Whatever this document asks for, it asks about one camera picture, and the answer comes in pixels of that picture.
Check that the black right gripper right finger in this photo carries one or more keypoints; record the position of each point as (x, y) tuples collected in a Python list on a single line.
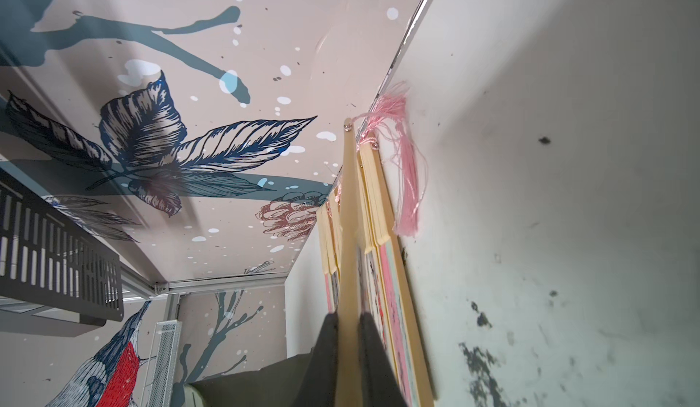
[(379, 383)]

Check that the pink striped folding fan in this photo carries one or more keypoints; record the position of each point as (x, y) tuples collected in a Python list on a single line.
[(389, 163)]

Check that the red blossom white folding fan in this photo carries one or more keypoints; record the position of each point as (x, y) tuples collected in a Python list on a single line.
[(371, 280)]

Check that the grey pink folding fan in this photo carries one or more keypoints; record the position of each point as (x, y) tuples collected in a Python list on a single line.
[(349, 390)]

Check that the black hanging wire basket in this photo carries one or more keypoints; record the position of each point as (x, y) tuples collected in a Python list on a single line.
[(47, 259)]

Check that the white mesh wall shelf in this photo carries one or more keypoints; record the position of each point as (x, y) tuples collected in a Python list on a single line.
[(160, 371)]

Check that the green canvas tote bag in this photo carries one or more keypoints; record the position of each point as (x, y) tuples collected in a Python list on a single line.
[(275, 385)]

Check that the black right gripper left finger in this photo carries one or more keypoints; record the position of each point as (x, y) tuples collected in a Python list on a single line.
[(320, 380)]

